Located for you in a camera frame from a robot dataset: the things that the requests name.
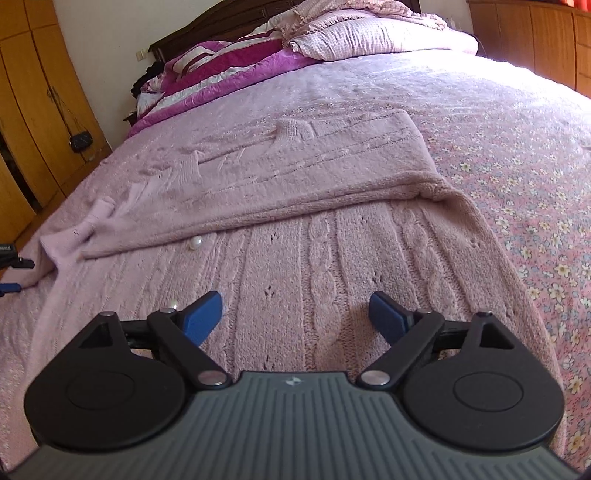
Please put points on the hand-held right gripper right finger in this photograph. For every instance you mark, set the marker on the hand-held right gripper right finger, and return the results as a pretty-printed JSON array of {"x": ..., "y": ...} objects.
[{"x": 388, "y": 318}]

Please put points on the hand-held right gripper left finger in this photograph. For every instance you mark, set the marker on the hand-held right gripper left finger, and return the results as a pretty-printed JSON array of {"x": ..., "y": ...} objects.
[{"x": 203, "y": 318}]

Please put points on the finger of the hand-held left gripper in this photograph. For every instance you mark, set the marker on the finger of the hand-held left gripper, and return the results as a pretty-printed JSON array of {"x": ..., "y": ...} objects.
[
  {"x": 10, "y": 289},
  {"x": 18, "y": 263}
]

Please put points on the pink knitted sweater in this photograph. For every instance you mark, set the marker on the pink knitted sweater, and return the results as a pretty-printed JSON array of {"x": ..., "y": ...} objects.
[{"x": 295, "y": 184}]

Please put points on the small black bag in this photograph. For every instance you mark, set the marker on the small black bag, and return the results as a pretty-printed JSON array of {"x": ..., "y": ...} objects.
[{"x": 81, "y": 141}]

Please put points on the large wooden wardrobe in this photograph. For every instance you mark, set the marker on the large wooden wardrobe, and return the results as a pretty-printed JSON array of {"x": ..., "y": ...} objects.
[{"x": 32, "y": 92}]

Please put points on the pink floral bedsheet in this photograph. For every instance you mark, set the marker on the pink floral bedsheet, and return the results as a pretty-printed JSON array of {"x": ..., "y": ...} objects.
[{"x": 531, "y": 230}]

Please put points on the dark clothing pile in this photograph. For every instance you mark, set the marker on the dark clothing pile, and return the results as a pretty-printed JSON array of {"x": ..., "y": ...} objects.
[{"x": 147, "y": 78}]

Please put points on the magenta and white quilt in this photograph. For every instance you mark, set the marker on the magenta and white quilt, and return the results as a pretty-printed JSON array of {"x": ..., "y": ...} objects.
[{"x": 231, "y": 60}]

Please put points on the pink checkered pillow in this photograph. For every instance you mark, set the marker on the pink checkered pillow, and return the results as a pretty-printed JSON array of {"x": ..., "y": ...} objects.
[{"x": 369, "y": 37}]

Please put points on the dark wooden headboard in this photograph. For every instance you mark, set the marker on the dark wooden headboard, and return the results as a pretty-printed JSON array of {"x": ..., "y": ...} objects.
[{"x": 207, "y": 23}]

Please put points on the wooden cabinet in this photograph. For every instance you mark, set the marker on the wooden cabinet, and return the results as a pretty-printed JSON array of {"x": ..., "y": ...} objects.
[{"x": 531, "y": 32}]

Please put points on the red curtain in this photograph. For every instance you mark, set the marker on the red curtain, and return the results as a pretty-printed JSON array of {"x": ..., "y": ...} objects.
[{"x": 575, "y": 4}]

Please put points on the wall socket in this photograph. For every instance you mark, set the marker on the wall socket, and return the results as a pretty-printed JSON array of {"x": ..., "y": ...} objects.
[{"x": 140, "y": 55}]

